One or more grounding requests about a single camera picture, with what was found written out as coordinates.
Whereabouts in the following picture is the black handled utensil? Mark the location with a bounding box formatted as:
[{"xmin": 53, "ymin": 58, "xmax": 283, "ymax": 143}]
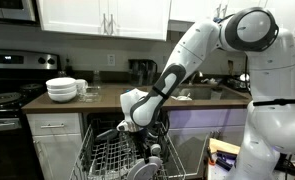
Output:
[{"xmin": 93, "ymin": 128, "xmax": 121, "ymax": 145}]

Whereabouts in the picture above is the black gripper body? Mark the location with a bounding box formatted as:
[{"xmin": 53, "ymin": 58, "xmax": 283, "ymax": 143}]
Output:
[{"xmin": 133, "ymin": 128, "xmax": 155, "ymax": 151}]

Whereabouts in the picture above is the wire dishwasher rack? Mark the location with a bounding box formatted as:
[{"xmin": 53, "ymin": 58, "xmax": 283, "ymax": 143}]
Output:
[{"xmin": 69, "ymin": 119, "xmax": 187, "ymax": 180}]

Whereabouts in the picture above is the white bowl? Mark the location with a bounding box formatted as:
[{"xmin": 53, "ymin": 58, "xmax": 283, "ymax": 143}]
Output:
[
  {"xmin": 46, "ymin": 85, "xmax": 78, "ymax": 96},
  {"xmin": 47, "ymin": 90, "xmax": 78, "ymax": 103},
  {"xmin": 45, "ymin": 77, "xmax": 77, "ymax": 90}
]

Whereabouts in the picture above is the white crumpled cloth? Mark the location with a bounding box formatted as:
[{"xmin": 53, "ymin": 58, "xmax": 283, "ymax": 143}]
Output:
[{"xmin": 171, "ymin": 93, "xmax": 193, "ymax": 102}]

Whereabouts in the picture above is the white mug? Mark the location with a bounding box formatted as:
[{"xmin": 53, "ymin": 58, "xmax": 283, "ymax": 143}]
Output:
[{"xmin": 75, "ymin": 78, "xmax": 89, "ymax": 95}]

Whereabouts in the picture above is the blue black tool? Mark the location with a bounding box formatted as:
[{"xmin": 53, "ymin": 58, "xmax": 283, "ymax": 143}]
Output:
[{"xmin": 215, "ymin": 149, "xmax": 239, "ymax": 172}]

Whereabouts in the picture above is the clear glass container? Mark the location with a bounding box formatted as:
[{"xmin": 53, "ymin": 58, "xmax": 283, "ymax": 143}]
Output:
[{"xmin": 78, "ymin": 85, "xmax": 102, "ymax": 103}]

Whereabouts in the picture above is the clear glass jar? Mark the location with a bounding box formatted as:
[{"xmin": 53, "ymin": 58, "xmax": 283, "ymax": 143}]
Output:
[{"xmin": 92, "ymin": 69, "xmax": 103, "ymax": 88}]

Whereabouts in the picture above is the white lower cabinet door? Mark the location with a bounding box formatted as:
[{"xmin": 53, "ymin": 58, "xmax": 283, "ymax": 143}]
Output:
[{"xmin": 32, "ymin": 133, "xmax": 85, "ymax": 180}]

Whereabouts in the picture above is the black coffee maker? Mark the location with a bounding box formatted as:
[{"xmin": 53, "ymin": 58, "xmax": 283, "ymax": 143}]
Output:
[{"xmin": 127, "ymin": 58, "xmax": 159, "ymax": 88}]

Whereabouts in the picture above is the stainless steel microwave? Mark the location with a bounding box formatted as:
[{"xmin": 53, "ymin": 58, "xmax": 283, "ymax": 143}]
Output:
[{"xmin": 0, "ymin": 0, "xmax": 39, "ymax": 24}]

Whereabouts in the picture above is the grey dishwasher door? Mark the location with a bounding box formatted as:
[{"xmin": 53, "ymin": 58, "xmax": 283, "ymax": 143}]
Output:
[{"xmin": 166, "ymin": 133, "xmax": 210, "ymax": 180}]

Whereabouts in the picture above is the white dinner plate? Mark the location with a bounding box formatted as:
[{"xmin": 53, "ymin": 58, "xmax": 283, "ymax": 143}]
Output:
[{"xmin": 126, "ymin": 155, "xmax": 164, "ymax": 180}]

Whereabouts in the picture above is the white lower cabinet panel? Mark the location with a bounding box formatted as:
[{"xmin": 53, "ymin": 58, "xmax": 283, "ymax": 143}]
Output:
[{"xmin": 168, "ymin": 108, "xmax": 249, "ymax": 148}]

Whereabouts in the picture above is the black and steel stove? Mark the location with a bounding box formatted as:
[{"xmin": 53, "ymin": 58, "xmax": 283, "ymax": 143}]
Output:
[{"xmin": 0, "ymin": 49, "xmax": 60, "ymax": 180}]

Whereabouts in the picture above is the wooden board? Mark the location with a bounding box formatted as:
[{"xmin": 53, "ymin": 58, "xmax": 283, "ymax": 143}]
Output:
[{"xmin": 208, "ymin": 137, "xmax": 241, "ymax": 156}]

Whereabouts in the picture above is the white drawer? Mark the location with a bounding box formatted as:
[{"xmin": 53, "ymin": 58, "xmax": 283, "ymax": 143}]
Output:
[{"xmin": 26, "ymin": 112, "xmax": 83, "ymax": 136}]

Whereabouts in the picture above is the small white cup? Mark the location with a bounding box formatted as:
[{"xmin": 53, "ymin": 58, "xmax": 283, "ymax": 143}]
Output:
[{"xmin": 150, "ymin": 143, "xmax": 162, "ymax": 156}]

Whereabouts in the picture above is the black dish drainer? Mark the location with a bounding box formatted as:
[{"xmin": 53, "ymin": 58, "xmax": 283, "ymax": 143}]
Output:
[{"xmin": 226, "ymin": 71, "xmax": 251, "ymax": 93}]

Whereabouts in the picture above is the white wall outlet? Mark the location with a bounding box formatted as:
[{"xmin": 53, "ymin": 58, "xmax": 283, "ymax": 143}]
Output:
[{"xmin": 106, "ymin": 53, "xmax": 116, "ymax": 67}]

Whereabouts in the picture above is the kitchen sink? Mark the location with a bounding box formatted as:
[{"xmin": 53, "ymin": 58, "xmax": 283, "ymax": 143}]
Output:
[{"xmin": 176, "ymin": 85, "xmax": 251, "ymax": 101}]

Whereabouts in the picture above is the dark glass bottle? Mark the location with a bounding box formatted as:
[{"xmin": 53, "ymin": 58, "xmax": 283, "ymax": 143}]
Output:
[{"xmin": 64, "ymin": 57, "xmax": 75, "ymax": 78}]

